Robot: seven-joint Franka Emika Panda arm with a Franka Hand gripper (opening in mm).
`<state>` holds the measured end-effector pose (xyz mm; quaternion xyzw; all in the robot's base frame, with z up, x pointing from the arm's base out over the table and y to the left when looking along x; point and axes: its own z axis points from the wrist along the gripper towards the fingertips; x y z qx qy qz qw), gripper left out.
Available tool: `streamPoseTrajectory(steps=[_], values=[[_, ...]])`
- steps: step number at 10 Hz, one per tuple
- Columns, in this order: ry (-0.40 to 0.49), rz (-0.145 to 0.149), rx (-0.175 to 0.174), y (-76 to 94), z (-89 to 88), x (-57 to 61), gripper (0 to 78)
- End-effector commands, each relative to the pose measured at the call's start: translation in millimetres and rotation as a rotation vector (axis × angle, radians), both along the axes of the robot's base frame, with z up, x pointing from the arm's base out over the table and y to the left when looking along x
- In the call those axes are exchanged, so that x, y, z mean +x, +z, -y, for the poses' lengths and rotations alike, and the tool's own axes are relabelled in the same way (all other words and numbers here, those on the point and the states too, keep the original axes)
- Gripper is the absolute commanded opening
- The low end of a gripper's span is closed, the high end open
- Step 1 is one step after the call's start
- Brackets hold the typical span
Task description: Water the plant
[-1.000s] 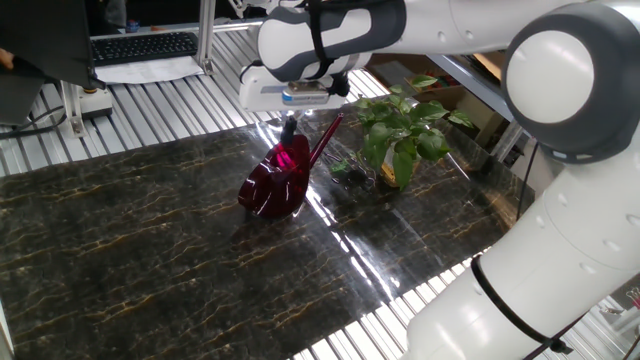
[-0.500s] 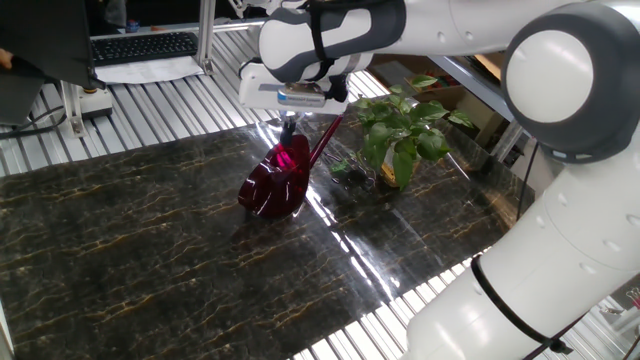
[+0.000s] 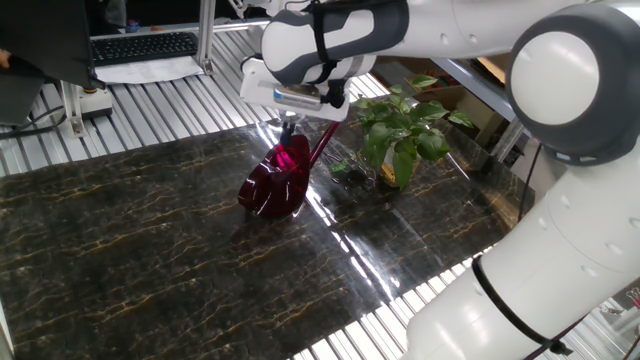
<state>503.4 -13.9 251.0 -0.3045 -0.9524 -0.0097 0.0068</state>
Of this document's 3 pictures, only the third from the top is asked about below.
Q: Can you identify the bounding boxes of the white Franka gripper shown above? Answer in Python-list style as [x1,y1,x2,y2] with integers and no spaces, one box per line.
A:
[239,57,351,147]

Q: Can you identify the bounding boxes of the dark red watering can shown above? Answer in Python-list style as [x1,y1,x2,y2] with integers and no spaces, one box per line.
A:
[237,119,341,219]

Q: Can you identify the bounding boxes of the yellow plant pot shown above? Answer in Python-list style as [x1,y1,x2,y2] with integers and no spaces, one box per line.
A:
[378,149,421,190]

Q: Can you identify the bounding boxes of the green leafy plant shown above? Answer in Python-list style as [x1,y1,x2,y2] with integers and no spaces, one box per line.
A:
[352,74,475,191]

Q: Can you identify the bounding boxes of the white paper sheet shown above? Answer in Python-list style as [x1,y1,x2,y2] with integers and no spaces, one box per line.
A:
[94,54,206,85]

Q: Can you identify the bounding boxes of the black marble pattern mat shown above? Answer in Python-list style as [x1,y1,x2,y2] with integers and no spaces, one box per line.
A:
[0,102,536,360]

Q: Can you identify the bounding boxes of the black keyboard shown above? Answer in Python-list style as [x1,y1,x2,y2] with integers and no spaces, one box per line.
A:
[89,31,200,68]

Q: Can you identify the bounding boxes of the brown cardboard box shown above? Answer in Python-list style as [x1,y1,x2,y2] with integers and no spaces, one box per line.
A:
[374,54,501,146]

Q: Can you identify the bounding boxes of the white emergency stop box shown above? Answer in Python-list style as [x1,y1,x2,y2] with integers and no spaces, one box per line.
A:
[78,87,114,120]

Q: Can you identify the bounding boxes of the black monitor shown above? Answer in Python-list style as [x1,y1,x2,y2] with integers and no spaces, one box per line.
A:
[0,0,106,91]

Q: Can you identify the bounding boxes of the dark grey case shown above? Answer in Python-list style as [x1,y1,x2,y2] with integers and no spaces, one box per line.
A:
[0,69,46,126]

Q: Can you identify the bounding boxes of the silver wrist camera blue caps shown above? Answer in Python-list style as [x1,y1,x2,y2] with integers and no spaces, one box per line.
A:
[272,83,324,112]

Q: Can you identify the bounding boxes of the aluminium upright post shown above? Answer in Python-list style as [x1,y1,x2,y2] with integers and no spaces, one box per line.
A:
[194,0,217,76]

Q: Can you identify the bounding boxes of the aluminium shelf frame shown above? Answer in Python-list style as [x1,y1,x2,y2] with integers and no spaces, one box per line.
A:
[432,55,531,161]

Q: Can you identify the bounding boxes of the short aluminium bracket post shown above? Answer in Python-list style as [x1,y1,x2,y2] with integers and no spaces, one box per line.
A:
[59,79,86,139]

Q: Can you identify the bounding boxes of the thin black cable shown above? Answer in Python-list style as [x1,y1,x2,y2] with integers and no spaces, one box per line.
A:
[517,142,544,224]

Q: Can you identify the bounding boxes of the black table cable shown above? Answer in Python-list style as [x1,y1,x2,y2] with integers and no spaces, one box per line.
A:
[0,104,69,140]

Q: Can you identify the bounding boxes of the black strap band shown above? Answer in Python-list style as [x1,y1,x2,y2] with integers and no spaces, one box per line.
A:
[471,255,576,357]

